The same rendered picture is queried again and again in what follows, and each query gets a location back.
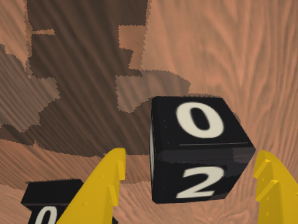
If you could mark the black number cube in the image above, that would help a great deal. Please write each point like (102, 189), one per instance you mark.
(197, 148)
(46, 214)

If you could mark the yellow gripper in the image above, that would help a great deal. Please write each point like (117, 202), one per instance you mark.
(277, 191)

